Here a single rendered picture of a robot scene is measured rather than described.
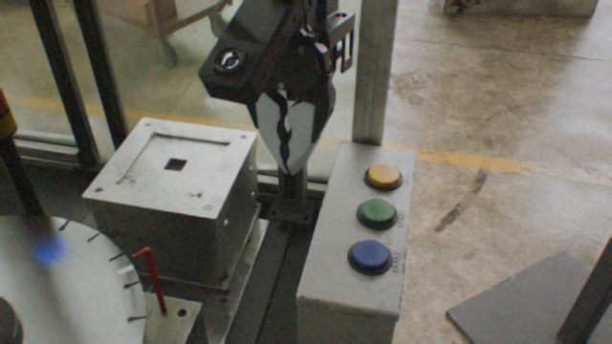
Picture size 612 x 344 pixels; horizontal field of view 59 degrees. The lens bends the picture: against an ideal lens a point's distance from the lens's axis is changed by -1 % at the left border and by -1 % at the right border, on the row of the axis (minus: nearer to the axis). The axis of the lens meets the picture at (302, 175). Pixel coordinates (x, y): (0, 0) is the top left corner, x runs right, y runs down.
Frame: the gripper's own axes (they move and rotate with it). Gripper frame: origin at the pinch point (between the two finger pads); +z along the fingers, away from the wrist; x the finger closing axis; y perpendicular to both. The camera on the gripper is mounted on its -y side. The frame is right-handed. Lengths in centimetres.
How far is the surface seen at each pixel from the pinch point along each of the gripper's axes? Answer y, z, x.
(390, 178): 17.3, 10.2, -5.7
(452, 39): 254, 74, 34
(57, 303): -18.6, 8.7, 14.4
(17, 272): -17.7, 8.3, 20.7
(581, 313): 81, 80, -44
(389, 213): 11.2, 10.9, -7.8
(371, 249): 4.8, 11.6, -7.9
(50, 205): 5, 25, 48
